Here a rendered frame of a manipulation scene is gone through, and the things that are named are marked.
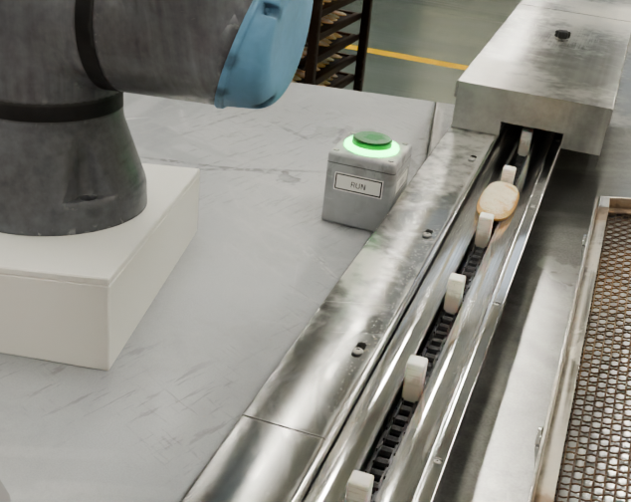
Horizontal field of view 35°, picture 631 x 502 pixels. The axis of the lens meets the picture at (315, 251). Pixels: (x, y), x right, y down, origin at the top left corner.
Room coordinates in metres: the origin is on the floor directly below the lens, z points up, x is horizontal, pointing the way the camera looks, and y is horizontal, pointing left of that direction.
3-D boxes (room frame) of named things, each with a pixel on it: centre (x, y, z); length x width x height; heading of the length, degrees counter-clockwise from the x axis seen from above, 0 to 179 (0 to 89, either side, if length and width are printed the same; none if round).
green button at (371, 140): (0.94, -0.04, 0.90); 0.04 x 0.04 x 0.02
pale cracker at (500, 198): (0.94, -0.18, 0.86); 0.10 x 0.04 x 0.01; 164
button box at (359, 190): (0.94, -0.05, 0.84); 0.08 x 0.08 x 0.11; 74
